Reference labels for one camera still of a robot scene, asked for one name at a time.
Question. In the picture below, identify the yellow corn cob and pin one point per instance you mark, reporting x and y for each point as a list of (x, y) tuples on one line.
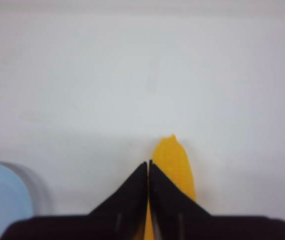
[(172, 159)]

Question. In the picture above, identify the light blue round plate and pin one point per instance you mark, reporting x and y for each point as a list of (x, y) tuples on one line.
[(23, 194)]

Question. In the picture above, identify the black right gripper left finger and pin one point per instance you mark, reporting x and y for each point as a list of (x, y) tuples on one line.
[(122, 216)]

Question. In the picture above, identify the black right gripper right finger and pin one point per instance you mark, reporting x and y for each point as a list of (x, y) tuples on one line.
[(176, 214)]

